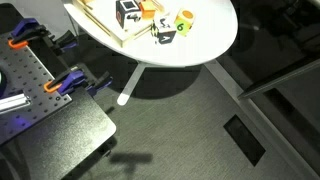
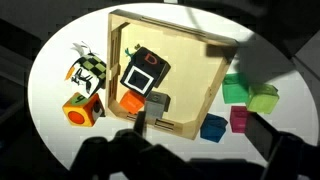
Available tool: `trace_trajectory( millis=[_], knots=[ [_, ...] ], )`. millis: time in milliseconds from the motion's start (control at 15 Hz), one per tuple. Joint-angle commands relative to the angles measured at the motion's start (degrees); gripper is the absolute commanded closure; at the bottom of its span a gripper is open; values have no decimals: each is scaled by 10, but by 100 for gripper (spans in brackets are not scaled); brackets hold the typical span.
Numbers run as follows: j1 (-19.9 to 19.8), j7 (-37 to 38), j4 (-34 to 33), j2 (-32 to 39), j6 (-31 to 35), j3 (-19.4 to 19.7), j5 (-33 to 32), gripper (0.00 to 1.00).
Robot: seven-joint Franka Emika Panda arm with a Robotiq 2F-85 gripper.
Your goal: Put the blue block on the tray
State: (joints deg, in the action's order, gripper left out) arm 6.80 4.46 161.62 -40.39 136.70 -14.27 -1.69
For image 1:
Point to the wooden tray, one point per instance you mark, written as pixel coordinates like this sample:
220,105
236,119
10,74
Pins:
103,13

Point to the black white letter cube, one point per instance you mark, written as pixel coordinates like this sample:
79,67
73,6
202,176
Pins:
163,30

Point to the yellow orange number cube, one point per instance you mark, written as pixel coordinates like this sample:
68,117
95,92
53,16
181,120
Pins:
184,21

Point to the round white table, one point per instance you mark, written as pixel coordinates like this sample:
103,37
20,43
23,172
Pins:
213,32

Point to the orange cup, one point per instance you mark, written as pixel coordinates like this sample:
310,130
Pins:
147,8

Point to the black white patterned cube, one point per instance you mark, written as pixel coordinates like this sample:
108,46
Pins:
128,13

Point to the dark floor hatch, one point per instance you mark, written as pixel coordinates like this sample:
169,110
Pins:
245,140

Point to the purple clamp with orange tips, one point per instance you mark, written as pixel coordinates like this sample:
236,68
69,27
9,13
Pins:
76,76

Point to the black cart top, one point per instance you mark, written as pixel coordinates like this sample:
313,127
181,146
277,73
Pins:
52,148

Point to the black perforated breadboard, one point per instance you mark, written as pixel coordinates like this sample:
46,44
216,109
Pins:
26,73

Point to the aluminium extrusion rail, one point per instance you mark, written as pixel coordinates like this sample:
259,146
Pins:
14,102

